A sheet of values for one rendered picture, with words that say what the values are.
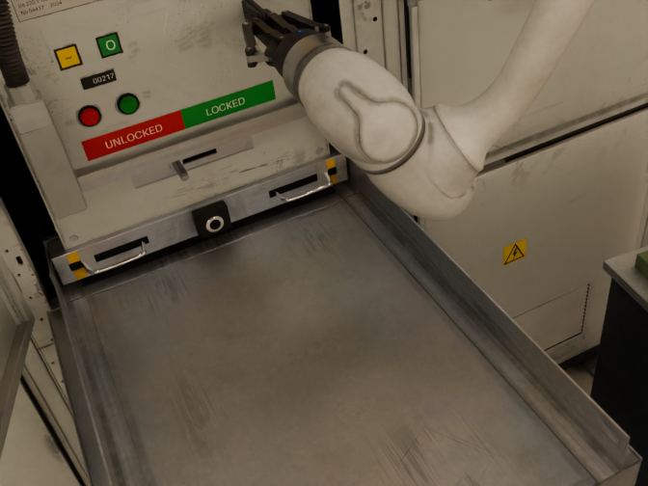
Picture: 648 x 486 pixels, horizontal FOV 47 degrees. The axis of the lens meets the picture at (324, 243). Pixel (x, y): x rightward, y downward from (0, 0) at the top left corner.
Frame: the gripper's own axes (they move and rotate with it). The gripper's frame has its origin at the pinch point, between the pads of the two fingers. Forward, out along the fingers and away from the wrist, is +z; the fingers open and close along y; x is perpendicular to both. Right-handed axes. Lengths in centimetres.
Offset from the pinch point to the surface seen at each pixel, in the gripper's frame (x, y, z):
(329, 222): -38.3, 5.2, -5.0
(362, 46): -9.9, 16.9, -0.4
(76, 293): -38, -40, 1
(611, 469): -38, 13, -68
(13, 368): -39, -52, -10
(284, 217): -38.4, -1.1, 0.9
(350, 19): -5.0, 15.4, 0.0
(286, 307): -38.3, -9.9, -20.8
